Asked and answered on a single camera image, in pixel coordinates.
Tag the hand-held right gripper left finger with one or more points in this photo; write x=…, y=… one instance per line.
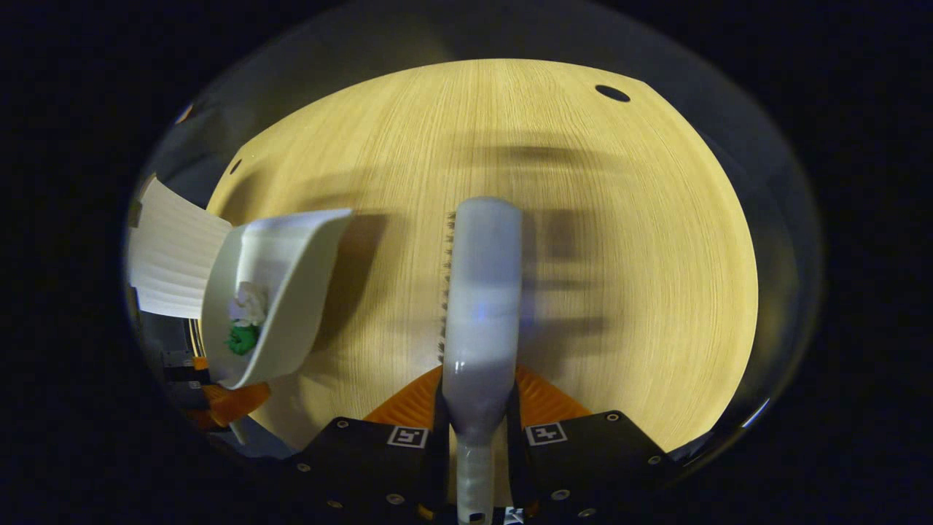
x=368, y=459

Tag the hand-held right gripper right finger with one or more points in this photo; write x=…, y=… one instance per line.
x=590, y=452

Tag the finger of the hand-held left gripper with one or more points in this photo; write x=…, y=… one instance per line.
x=237, y=402
x=182, y=368

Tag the green trash scrap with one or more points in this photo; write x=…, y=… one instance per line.
x=243, y=340

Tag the white paper trash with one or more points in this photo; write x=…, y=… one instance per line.
x=251, y=302

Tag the white garbage bin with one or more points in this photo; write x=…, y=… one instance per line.
x=175, y=251

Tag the white dustpan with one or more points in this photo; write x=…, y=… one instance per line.
x=299, y=277

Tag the small white broom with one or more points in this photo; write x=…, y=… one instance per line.
x=481, y=292

